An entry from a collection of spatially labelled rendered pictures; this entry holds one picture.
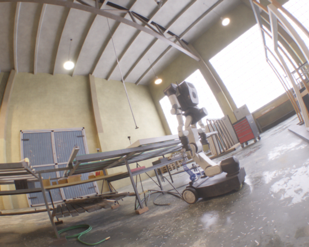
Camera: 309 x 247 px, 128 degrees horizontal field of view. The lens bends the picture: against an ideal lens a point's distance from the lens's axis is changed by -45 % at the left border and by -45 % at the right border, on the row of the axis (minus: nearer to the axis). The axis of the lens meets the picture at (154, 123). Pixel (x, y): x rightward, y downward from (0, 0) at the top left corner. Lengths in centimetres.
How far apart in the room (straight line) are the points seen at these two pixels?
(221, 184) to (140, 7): 863
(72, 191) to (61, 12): 924
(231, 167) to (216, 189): 27
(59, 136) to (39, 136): 123
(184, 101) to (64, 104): 851
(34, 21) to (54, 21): 121
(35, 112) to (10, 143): 238
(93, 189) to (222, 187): 723
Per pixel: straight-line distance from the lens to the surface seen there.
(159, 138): 191
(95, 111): 918
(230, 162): 151
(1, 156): 828
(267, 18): 1096
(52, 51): 983
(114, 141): 920
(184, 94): 167
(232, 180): 145
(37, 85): 1038
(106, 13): 626
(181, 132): 147
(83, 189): 792
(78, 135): 857
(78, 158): 140
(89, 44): 952
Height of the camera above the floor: 55
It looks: 17 degrees up
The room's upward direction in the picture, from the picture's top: 20 degrees counter-clockwise
